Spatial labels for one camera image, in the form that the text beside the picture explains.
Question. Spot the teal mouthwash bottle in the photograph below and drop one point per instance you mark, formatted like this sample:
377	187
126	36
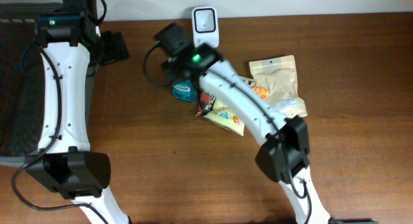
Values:
184	91

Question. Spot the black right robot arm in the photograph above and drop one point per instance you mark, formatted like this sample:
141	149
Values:
283	141

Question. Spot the grey plastic mesh basket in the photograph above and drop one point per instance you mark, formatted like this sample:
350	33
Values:
23	96

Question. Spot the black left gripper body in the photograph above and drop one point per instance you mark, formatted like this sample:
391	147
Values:
114	46

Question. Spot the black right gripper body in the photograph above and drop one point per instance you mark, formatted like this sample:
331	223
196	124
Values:
176	68

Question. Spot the white barcode scanner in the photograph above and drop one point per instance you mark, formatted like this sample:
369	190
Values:
205	26

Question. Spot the beige kraft paper pouch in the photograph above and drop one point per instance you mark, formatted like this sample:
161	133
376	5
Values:
279	77

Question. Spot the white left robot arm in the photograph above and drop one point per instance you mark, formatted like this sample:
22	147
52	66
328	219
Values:
69	42

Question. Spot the yellow snack chip bag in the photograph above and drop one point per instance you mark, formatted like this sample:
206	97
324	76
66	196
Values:
223	116

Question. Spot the small orange juice carton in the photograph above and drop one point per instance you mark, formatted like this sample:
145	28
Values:
261	92

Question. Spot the black red snack packet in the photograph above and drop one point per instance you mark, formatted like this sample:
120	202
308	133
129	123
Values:
206	103

